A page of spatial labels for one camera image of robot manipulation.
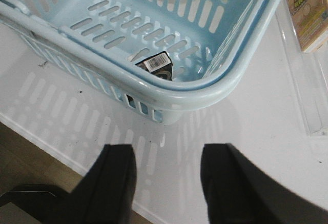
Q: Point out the light blue plastic basket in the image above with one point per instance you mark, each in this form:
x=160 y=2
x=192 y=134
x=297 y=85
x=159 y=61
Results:
x=210 y=42

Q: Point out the clear acrylic right shelf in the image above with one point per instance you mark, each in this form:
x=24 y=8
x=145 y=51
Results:
x=309 y=75

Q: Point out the beige carton box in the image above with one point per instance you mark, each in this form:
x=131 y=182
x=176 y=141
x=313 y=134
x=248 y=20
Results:
x=309 y=18

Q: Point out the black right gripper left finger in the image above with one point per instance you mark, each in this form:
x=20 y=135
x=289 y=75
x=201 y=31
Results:
x=104 y=195

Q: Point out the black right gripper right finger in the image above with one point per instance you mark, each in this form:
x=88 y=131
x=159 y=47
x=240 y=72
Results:
x=237 y=191

